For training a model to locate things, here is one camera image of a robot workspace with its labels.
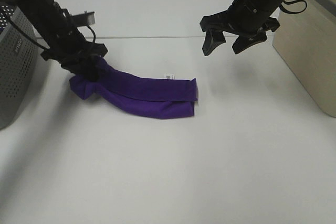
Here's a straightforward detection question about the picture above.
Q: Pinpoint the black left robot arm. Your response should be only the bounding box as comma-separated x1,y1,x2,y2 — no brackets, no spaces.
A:
1,0,108,81

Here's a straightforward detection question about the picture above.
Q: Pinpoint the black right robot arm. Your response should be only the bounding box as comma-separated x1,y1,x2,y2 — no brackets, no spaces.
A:
200,0,288,56

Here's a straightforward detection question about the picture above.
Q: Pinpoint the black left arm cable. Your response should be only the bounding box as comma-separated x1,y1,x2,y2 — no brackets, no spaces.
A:
9,16,97,54

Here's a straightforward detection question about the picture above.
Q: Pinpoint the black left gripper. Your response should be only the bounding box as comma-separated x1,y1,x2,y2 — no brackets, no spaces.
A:
40,31,108,81

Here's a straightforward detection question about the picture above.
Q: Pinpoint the beige storage bin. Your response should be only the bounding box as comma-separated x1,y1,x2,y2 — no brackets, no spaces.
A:
272,0,335,117

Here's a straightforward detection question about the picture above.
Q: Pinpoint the purple towel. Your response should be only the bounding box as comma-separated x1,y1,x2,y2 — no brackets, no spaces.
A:
69,58,197,120

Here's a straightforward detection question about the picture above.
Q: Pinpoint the grey perforated laundry basket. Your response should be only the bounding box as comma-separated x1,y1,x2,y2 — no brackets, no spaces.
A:
1,2,38,129

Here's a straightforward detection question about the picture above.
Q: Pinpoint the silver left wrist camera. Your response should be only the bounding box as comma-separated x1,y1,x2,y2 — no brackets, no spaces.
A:
70,12,96,27

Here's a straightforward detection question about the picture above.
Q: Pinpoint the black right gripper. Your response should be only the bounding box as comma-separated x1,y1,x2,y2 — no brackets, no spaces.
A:
200,0,280,56

